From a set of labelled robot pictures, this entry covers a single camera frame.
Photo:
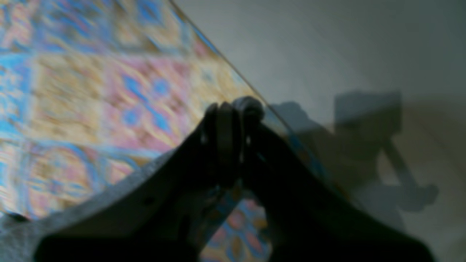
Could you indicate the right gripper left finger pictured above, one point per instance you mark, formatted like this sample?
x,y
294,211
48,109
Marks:
x,y
166,208

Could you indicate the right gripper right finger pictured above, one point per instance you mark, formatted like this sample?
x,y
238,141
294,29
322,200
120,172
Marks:
x,y
307,220

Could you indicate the grey t-shirt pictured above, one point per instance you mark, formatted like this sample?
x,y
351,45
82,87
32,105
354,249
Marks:
x,y
132,206

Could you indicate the patterned tablecloth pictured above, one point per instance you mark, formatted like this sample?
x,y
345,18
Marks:
x,y
95,94

